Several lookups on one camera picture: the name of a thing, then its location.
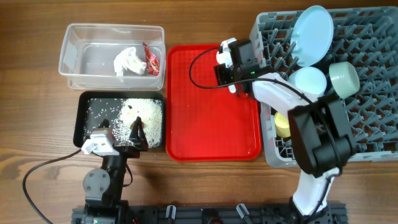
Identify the rice food waste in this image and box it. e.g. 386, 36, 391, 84
83, 98, 163, 148

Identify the white napkin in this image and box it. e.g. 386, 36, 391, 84
114, 47, 146, 76

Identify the red snack wrapper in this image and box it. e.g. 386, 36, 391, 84
142, 42, 160, 76

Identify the yellow plastic cup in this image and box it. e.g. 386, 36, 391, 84
274, 112, 290, 138

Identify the small light blue bowl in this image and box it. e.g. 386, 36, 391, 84
288, 67, 327, 96

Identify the large light blue plate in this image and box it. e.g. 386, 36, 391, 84
290, 6, 334, 67

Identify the green plastic bowl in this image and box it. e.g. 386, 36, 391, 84
329, 62, 360, 99

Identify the white plastic spoon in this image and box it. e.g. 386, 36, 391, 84
228, 85, 236, 93

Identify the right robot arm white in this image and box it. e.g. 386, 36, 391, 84
214, 38, 356, 223

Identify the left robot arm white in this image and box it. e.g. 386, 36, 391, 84
71, 116, 148, 224

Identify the black waste tray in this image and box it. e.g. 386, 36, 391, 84
73, 91, 165, 148

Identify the grey dishwasher rack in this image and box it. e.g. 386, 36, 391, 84
249, 6, 397, 162

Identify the red plastic tray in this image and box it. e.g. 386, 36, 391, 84
165, 44, 262, 162

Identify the clear plastic bin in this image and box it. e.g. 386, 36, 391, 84
58, 23, 166, 90

